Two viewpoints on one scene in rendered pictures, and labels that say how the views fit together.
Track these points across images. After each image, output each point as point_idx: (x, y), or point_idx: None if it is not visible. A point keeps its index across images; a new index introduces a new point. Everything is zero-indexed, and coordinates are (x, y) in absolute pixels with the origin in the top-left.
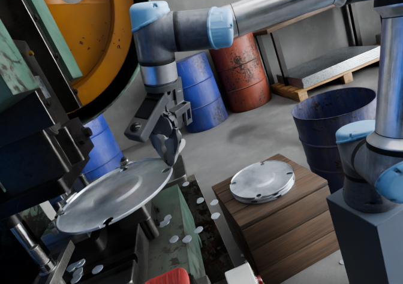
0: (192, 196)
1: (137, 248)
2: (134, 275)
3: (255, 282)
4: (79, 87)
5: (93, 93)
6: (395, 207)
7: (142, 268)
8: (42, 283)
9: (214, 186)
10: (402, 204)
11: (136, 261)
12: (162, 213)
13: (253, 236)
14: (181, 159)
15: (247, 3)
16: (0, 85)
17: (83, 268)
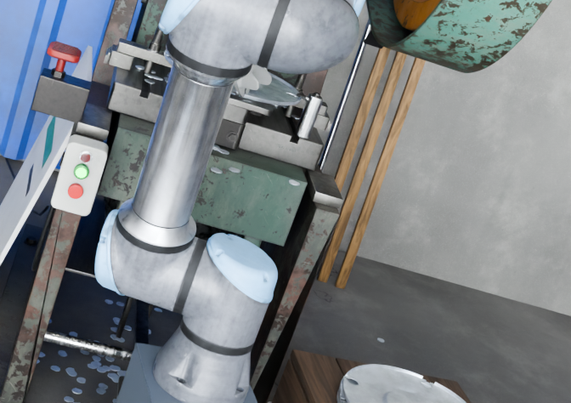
0: (305, 225)
1: (159, 98)
2: (123, 87)
3: (79, 144)
4: (421, 2)
5: (418, 21)
6: (153, 371)
7: (141, 107)
8: (137, 45)
9: (455, 384)
10: (155, 381)
11: (144, 97)
12: (238, 154)
13: (284, 388)
14: (254, 105)
15: None
16: None
17: (161, 81)
